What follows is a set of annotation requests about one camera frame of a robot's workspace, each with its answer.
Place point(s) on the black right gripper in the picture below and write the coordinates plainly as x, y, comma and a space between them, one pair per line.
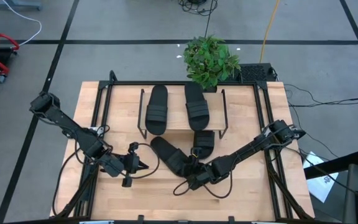
210, 171

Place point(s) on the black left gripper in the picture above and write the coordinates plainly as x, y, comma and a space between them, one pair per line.
132, 163

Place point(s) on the black rubber slide sandal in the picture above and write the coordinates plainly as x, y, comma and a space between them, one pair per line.
156, 112
204, 141
166, 152
197, 109

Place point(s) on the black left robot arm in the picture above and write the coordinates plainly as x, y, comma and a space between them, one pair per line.
73, 130

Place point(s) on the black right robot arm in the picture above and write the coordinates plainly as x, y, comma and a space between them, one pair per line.
247, 149

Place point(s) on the yellow tag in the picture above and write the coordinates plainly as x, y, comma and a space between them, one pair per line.
194, 152

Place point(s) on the green potted plant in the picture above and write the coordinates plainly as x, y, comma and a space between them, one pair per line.
210, 60

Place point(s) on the black perforated computer case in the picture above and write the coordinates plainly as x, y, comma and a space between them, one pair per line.
255, 73

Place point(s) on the white paper sheet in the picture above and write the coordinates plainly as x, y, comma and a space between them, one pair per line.
322, 183

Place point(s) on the black metal beam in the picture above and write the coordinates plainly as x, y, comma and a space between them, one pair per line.
334, 164

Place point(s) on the grey metal stand base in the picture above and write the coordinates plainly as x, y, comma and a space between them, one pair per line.
17, 4

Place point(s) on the wooden shelf with black frame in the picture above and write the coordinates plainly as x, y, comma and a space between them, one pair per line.
177, 109

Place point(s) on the black metal rig frame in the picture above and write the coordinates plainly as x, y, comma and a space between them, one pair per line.
154, 83

